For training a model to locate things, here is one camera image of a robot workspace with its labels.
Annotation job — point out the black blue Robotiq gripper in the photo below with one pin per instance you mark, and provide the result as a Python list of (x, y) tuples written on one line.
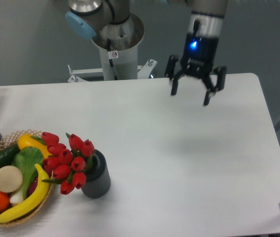
[(197, 61)]

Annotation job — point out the red tulip bouquet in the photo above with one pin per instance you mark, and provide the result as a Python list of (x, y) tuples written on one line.
[(69, 166)]

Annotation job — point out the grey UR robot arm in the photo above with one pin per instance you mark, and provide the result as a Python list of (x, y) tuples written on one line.
[(87, 17)]

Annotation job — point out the dark grey ribbed vase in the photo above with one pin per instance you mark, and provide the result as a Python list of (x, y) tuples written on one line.
[(98, 180)]

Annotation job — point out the yellow banana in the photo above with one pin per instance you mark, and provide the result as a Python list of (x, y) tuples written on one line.
[(31, 202)]

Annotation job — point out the green bok choy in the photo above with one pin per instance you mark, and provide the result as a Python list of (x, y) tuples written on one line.
[(25, 161)]

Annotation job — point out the woven wicker basket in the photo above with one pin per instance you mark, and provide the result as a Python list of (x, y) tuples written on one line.
[(7, 142)]

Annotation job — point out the purple red vegetable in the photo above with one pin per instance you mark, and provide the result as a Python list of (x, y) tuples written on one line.
[(35, 182)]

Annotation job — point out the green cucumber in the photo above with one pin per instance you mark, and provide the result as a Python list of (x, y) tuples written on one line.
[(7, 155)]

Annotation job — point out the beige round slice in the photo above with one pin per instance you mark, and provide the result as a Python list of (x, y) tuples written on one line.
[(11, 179)]

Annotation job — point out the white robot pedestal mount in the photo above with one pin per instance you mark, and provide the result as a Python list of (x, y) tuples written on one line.
[(118, 49)]

